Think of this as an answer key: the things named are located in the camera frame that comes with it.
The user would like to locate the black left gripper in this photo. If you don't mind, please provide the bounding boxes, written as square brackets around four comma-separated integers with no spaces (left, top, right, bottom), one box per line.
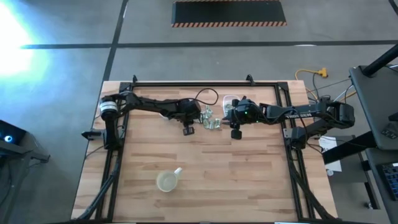
[169,98,205,125]

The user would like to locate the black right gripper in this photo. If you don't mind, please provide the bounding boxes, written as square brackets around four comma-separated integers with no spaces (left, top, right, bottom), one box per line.
[222,98,265,126]

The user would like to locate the white measuring cup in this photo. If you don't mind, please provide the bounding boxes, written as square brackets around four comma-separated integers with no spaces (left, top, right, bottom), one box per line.
[155,167,183,193]

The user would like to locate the white paper sheet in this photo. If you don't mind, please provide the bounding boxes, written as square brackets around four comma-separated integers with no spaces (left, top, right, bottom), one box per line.
[318,135,343,174]

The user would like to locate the black hazard-striped floor mat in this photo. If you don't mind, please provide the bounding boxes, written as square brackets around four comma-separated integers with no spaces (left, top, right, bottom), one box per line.
[171,0,288,29]

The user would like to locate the black cart leg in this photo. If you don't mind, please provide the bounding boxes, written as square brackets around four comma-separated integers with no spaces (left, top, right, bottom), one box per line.
[322,131,377,166]

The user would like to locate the dark grey cart top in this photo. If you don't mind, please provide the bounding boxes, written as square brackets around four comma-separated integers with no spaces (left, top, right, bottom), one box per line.
[348,64,398,152]

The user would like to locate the black metal pole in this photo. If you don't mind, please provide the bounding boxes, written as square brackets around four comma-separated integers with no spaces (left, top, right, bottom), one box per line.
[362,43,398,78]

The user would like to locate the black desk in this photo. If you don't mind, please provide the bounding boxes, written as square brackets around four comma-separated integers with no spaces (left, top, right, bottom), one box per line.
[364,147,398,224]

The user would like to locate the black keyboard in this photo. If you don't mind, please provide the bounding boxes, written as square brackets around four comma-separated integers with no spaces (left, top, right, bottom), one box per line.
[377,161,398,202]

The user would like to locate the black device with blue light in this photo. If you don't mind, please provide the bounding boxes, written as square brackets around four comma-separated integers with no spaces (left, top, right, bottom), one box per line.
[0,119,51,164]

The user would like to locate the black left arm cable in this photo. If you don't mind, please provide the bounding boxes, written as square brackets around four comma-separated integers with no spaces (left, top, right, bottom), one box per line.
[193,87,220,106]

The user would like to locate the black metal table frame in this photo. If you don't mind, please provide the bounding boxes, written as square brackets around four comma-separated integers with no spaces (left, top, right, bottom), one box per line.
[76,81,337,222]

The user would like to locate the yellow extension cord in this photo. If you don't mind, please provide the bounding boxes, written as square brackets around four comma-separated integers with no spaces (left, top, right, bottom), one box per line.
[294,67,329,82]

